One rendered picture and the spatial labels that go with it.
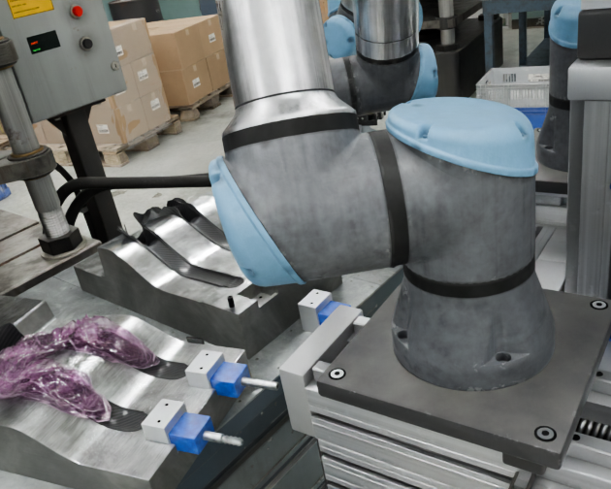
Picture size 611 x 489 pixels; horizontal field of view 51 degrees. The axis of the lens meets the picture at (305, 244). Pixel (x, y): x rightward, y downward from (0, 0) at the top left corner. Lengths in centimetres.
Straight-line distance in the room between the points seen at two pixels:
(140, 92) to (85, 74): 330
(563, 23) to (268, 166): 57
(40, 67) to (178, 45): 391
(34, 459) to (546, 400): 67
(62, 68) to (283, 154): 133
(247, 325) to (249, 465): 25
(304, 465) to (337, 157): 86
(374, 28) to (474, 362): 39
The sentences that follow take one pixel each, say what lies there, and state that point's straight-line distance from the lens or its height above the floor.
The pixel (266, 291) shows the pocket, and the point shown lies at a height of 87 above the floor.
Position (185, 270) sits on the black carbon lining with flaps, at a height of 88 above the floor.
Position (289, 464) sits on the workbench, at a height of 53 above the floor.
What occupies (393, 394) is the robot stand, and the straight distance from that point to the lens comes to 59.
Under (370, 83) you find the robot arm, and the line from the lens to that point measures 80.
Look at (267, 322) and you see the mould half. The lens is 107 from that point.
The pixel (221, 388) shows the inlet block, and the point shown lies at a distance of 94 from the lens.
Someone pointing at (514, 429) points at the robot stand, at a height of 104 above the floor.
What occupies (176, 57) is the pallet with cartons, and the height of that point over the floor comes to 55.
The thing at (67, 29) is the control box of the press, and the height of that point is 126.
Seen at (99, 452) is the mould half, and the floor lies 86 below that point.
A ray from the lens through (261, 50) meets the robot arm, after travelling 52.
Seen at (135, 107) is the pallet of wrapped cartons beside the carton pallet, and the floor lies 36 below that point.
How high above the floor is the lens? 143
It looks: 27 degrees down
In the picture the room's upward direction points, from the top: 10 degrees counter-clockwise
